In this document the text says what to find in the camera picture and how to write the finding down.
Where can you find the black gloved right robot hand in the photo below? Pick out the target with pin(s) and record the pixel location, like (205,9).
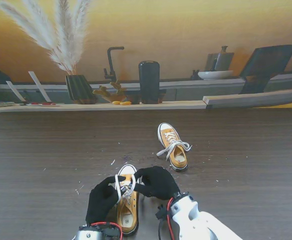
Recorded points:
(160,185)

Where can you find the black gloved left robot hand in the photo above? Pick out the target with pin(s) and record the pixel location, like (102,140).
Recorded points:
(100,200)

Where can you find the yellow canvas sneaker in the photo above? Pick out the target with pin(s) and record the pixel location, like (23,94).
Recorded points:
(127,220)
(179,162)

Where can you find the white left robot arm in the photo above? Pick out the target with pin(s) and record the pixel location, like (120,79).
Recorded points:
(88,233)

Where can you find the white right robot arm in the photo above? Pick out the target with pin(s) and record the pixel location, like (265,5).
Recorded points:
(195,222)

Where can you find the small yellow lemon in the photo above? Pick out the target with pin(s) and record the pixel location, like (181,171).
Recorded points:
(115,102)
(125,102)

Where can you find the tall black cylindrical container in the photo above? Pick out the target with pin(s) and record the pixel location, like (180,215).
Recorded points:
(149,82)

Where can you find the dark ribbed vase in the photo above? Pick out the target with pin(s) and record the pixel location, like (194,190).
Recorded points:
(79,88)

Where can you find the white shallow bowl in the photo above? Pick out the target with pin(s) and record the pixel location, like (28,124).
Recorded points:
(214,75)

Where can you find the grey wooden plank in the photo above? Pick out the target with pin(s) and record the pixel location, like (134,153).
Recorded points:
(248,98)

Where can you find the long white slanted strip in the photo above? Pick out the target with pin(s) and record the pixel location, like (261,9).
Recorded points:
(39,86)

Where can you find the black kitchen faucet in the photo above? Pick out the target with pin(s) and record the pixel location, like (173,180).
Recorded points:
(110,65)

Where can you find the short white slanted strip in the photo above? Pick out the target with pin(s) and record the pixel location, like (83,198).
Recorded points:
(15,91)

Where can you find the grey metal pitcher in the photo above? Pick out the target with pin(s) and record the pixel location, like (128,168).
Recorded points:
(223,61)

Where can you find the pale pampas grass plumes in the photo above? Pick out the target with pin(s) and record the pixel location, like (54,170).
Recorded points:
(65,50)

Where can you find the dark tilted panel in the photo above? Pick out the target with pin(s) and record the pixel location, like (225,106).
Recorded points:
(268,60)

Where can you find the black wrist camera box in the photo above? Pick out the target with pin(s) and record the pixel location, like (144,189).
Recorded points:
(112,231)
(162,213)

